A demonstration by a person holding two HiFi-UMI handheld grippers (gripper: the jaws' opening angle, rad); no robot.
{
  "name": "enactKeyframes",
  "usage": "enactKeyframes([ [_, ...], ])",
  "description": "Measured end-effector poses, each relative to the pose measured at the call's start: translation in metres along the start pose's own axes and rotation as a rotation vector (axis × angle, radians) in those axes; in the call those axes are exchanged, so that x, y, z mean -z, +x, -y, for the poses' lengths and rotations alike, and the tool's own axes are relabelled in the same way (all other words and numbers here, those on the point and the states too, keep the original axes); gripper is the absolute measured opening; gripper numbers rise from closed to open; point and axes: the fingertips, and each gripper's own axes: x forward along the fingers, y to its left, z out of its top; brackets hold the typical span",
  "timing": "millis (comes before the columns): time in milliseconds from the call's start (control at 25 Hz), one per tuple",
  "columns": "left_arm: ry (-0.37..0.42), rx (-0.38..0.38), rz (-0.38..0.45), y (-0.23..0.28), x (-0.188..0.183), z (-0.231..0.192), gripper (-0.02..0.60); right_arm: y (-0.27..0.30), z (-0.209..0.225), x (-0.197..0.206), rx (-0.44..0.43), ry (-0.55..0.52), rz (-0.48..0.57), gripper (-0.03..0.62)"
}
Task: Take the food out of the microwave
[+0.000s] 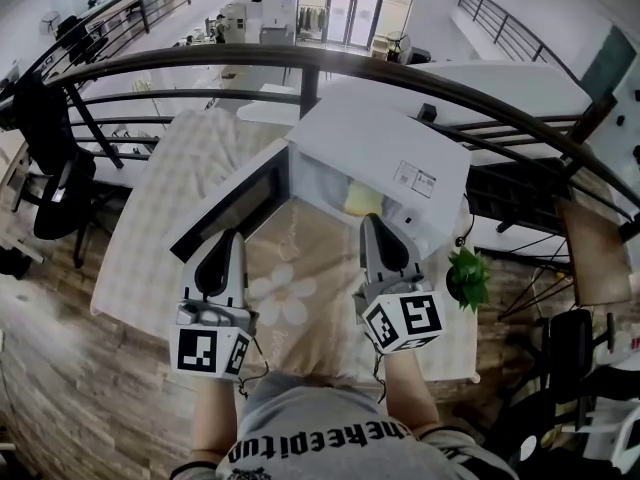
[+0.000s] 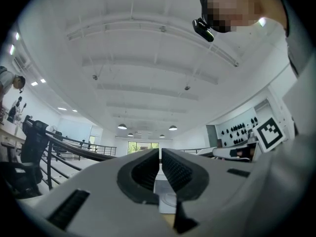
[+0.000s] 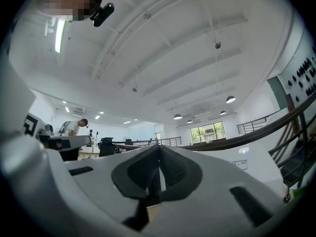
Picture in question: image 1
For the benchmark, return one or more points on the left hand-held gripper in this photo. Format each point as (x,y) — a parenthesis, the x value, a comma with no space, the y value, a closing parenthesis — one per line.
(195,350)

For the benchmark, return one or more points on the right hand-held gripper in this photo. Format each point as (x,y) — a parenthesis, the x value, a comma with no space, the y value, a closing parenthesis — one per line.
(410,318)

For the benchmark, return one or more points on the yellow food slice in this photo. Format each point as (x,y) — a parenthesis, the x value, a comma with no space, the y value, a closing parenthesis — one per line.
(362,199)

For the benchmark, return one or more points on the white microwave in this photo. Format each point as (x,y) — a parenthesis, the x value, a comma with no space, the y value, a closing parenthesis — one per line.
(380,143)

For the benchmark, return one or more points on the person's left forearm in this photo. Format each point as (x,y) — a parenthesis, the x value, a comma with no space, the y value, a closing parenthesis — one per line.
(212,418)

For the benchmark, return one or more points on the person's right forearm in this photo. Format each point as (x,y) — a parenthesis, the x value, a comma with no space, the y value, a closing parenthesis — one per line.
(407,393)

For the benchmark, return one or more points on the green potted plant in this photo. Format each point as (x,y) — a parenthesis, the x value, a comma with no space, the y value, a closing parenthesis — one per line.
(470,273)

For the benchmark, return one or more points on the beige checkered tablecloth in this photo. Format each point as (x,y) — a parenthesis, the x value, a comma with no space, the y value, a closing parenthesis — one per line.
(165,193)

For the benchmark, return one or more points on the black power adapter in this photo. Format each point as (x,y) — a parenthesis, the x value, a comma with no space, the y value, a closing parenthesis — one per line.
(427,112)

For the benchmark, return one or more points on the person's grey printed shirt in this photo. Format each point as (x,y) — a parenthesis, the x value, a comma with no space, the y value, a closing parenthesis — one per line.
(325,418)

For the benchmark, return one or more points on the black office chair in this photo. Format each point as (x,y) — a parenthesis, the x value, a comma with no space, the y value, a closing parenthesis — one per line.
(570,338)
(45,133)

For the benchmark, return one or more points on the wooden side table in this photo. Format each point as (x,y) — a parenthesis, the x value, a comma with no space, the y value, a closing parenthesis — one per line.
(595,253)

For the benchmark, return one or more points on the black floor fan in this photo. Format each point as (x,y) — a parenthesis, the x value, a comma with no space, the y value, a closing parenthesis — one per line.
(400,45)

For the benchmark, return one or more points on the white round disc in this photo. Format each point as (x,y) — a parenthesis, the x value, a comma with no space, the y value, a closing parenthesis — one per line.
(528,448)

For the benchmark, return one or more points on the curved black metal railing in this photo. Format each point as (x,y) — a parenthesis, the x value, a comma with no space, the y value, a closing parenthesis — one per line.
(225,53)

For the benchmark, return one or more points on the black stool seat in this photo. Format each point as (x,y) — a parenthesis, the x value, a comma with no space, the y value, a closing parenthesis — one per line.
(550,443)

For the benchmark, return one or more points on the glass entrance doors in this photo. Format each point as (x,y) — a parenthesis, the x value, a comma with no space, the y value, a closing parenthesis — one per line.
(355,8)

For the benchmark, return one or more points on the group of small black items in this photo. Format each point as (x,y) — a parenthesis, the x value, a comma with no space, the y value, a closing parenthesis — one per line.
(620,119)

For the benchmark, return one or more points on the straight black railing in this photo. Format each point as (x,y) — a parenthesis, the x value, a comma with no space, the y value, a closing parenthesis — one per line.
(144,10)
(460,0)

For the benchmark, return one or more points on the white desk fan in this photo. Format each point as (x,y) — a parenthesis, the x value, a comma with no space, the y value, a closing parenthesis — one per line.
(50,19)

